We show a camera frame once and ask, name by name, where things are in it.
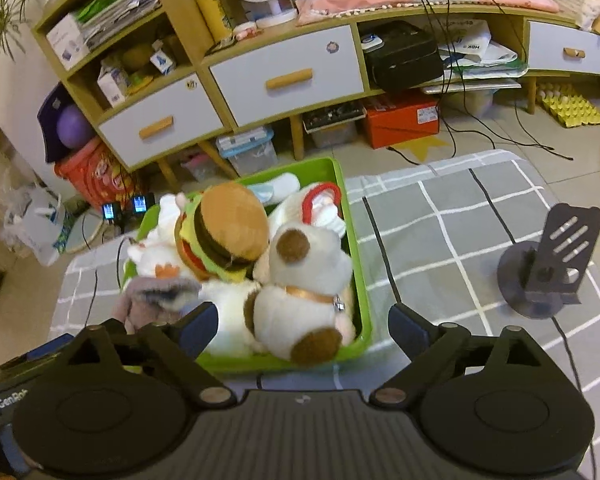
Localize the red printed box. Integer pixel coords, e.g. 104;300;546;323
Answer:
54;137;137;212

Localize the black cable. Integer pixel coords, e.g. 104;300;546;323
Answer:
81;236;132;332

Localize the yellow green toy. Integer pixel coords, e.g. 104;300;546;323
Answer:
126;71;154;94

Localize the white sock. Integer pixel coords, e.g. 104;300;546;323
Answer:
251;172;302;207

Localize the black printer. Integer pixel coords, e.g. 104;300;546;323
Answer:
359;20;444;93

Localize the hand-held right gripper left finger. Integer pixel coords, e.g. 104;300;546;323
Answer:
60;301;234;406

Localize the small clear plastic box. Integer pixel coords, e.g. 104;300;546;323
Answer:
181;152;222;184

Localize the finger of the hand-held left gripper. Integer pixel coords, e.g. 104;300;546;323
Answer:
25;337;76;364

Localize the white plush toy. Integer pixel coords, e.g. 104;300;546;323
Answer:
126;192;197;287

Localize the yellow roll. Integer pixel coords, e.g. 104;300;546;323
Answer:
196;0;234;44

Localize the clear box with blue lid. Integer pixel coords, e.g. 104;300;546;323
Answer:
215;127;279;177

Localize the grey checked blanket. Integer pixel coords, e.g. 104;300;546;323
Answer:
49;148;600;480

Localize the white carton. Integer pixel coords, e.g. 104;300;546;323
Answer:
96;56;132;109

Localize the white glove with red cuff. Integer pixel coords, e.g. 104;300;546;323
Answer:
269;182;349;242

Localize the stack of yellow egg cartons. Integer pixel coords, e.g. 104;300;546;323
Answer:
536;82;600;129

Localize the white plastic bag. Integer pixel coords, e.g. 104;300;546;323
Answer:
0;181;74;267

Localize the grey plush toy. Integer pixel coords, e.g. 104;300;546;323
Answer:
116;274;204;337

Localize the box of circuit boards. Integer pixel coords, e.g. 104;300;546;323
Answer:
301;102;367;149

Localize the hamburger plush toy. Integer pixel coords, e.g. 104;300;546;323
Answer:
174;182;272;284

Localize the stack of papers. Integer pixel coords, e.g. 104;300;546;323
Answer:
74;0;162;52

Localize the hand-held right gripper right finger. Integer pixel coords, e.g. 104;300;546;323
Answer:
371;302;544;406

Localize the green plastic bin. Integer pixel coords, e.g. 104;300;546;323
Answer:
121;157;374;374

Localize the white flat box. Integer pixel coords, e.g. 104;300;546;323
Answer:
44;12;92;72

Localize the purple ball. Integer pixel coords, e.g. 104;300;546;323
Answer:
57;106;95;149

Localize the grey phone stand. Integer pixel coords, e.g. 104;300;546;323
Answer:
496;203;600;320

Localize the white drawer with wooden handle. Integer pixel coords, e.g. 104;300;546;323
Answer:
207;24;367;128
97;72;226;171
526;19;600;74

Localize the small blue white box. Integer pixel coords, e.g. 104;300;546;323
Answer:
149;41;177;74

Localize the wooden cabinet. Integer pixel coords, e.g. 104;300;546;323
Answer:
30;0;600;186

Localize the brown white dog plush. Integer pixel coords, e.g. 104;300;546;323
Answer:
244;219;357;364

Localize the orange box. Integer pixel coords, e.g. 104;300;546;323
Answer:
361;91;442;151

